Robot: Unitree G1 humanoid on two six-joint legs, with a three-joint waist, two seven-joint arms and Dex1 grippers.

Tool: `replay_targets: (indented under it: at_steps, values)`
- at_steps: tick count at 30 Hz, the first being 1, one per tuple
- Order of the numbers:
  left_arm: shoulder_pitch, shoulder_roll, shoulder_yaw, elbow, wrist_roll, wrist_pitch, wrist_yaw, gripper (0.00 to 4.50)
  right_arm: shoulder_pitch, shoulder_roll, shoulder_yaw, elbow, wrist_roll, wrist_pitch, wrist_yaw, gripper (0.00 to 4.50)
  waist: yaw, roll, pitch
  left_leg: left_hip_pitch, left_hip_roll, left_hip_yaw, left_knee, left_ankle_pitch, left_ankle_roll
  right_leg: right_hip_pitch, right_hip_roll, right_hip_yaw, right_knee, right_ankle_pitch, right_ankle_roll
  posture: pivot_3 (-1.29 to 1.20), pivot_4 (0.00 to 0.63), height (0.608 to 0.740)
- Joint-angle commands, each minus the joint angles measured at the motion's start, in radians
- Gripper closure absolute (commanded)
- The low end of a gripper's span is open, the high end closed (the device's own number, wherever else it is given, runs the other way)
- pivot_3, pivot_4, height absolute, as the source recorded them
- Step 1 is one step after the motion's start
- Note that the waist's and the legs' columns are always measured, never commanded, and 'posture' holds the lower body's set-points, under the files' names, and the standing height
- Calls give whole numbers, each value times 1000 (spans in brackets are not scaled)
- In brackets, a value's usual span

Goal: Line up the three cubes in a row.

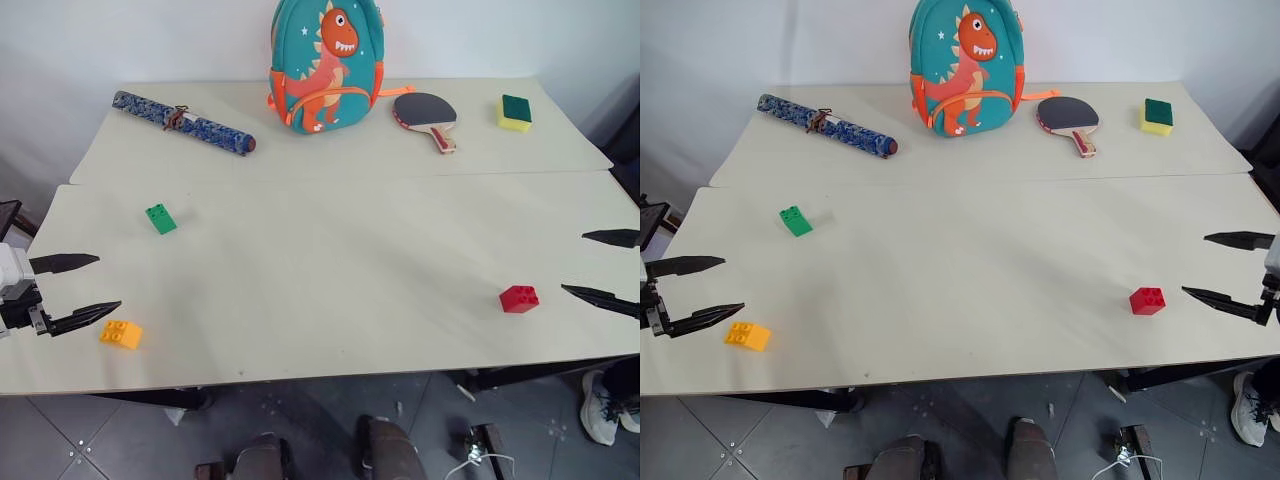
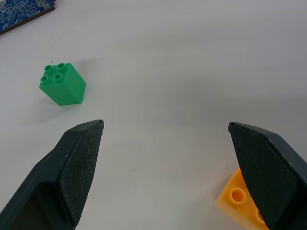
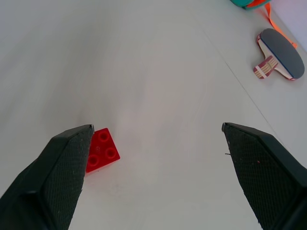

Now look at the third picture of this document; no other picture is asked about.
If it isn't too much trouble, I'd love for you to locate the red toy building brick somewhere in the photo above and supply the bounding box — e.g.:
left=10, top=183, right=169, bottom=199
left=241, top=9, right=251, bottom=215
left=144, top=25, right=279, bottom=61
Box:
left=85, top=127, right=121, bottom=173

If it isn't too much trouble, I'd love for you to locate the orange strap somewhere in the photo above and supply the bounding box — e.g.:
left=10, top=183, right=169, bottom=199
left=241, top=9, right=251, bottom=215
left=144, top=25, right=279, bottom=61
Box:
left=263, top=3, right=298, bottom=48

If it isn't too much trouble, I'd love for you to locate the teal and orange bag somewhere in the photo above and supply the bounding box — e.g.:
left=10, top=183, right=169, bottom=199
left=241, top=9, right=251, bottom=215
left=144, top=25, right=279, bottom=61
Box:
left=229, top=0, right=271, bottom=10

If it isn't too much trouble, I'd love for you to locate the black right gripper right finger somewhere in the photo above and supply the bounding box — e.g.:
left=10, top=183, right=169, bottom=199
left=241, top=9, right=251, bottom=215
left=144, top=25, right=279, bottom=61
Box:
left=222, top=122, right=307, bottom=230

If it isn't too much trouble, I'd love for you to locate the table tennis paddle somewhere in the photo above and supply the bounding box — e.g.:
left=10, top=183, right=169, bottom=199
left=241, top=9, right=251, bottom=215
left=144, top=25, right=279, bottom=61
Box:
left=253, top=28, right=305, bottom=81

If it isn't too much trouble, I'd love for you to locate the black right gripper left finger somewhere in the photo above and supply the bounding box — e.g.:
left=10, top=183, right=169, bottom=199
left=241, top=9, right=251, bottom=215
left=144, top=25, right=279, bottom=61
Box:
left=0, top=124, right=95, bottom=230

